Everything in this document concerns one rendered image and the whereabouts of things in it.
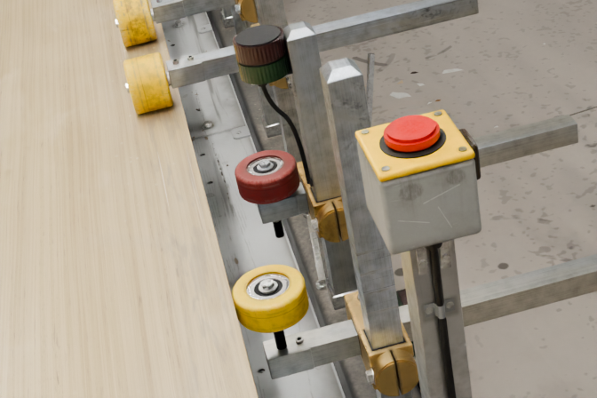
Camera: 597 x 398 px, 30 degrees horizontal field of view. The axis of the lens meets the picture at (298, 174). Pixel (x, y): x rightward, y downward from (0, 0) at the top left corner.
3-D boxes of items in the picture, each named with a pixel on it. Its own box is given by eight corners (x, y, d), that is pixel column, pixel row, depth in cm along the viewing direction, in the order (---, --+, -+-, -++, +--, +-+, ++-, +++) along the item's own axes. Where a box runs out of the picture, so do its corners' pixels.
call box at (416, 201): (453, 193, 87) (443, 107, 83) (484, 242, 81) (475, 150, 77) (367, 215, 86) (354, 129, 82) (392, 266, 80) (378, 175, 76)
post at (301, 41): (363, 330, 156) (308, 16, 131) (370, 345, 153) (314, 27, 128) (339, 336, 155) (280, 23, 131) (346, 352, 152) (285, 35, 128)
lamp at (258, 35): (307, 173, 143) (278, 19, 131) (317, 195, 138) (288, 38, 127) (263, 184, 142) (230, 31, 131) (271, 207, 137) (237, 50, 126)
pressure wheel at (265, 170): (302, 212, 152) (288, 139, 146) (315, 243, 145) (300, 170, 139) (245, 226, 151) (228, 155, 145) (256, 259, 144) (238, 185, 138)
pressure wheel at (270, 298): (274, 332, 131) (255, 254, 125) (332, 347, 127) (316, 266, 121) (237, 377, 125) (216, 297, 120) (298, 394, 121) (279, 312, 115)
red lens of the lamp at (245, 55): (281, 37, 133) (278, 20, 132) (290, 57, 128) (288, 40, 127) (232, 49, 132) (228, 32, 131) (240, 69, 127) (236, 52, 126)
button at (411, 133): (432, 128, 82) (429, 108, 81) (449, 154, 78) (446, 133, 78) (379, 141, 82) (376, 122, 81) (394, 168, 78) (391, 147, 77)
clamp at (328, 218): (336, 184, 152) (330, 153, 149) (361, 237, 140) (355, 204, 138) (296, 195, 151) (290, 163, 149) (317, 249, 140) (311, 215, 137)
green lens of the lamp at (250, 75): (284, 56, 134) (282, 39, 133) (294, 76, 129) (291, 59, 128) (236, 67, 134) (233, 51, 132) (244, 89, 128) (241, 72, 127)
